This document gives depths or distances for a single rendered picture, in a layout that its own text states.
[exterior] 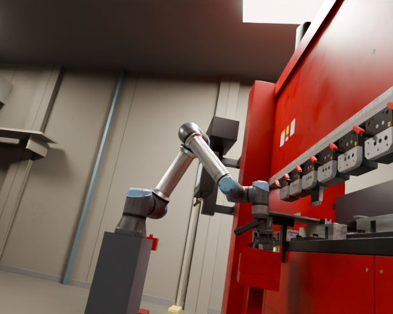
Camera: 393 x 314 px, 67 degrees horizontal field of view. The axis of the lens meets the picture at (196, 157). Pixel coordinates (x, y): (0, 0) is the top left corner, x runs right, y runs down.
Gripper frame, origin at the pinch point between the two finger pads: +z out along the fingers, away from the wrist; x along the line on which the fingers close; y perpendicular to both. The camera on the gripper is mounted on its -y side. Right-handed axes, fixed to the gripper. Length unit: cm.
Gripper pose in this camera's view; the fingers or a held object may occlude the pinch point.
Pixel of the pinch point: (254, 263)
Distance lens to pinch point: 137.2
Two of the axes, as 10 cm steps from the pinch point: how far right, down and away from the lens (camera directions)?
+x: 0.9, 3.0, 9.5
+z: -0.8, 9.5, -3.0
